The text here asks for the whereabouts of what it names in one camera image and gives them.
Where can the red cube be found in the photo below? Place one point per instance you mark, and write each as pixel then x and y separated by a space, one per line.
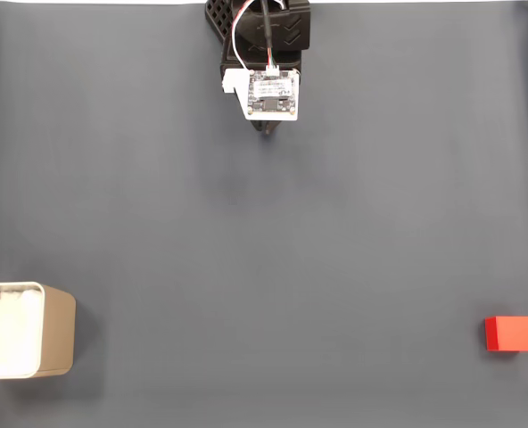
pixel 511 333

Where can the beige box with white rim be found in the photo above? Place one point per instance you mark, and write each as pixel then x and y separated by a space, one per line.
pixel 59 332

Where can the grey table mat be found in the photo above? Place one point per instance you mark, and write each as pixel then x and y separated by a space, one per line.
pixel 291 267

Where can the white padding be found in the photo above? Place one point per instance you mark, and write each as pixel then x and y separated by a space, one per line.
pixel 7 330

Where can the camera board on white mount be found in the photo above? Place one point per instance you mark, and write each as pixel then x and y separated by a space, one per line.
pixel 273 96

